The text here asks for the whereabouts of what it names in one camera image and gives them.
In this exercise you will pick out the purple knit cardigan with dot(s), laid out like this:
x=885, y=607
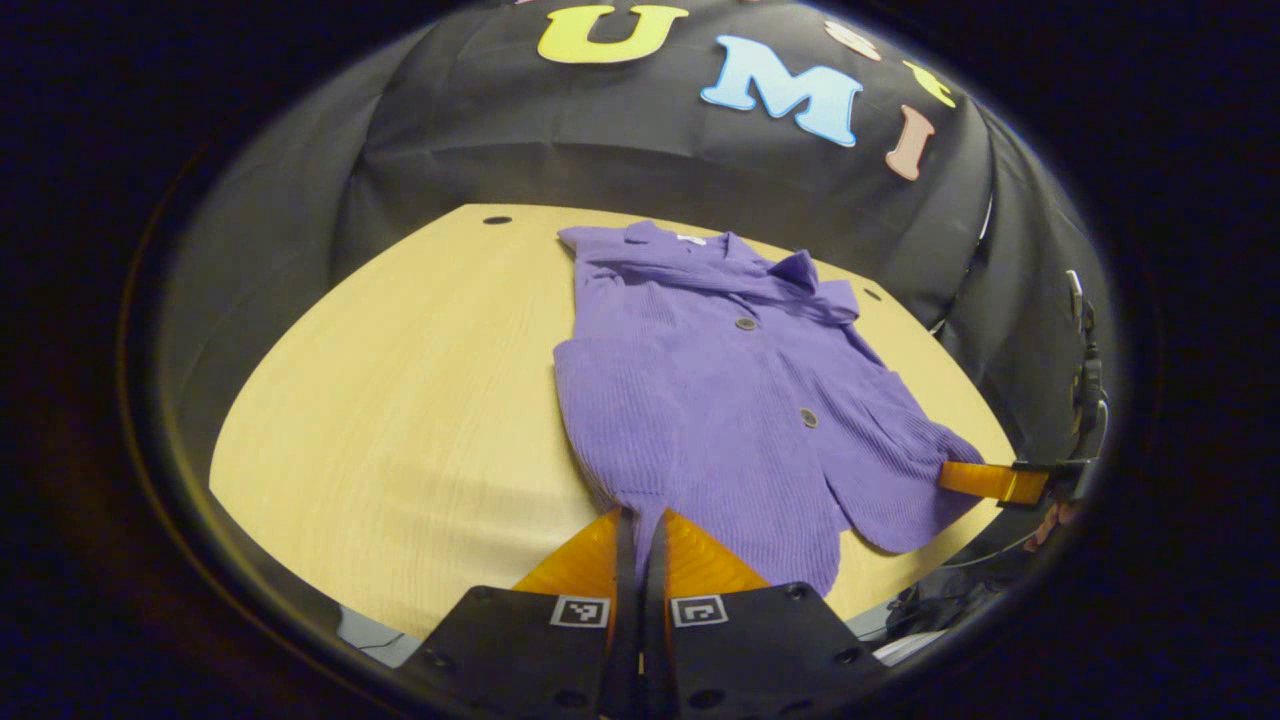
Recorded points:
x=700, y=420

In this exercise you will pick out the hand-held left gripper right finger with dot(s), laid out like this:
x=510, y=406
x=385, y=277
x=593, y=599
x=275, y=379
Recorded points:
x=655, y=650

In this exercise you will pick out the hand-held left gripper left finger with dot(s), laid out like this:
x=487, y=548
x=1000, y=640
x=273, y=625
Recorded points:
x=625, y=640

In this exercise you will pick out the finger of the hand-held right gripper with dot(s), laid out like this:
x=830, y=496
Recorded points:
x=990, y=482

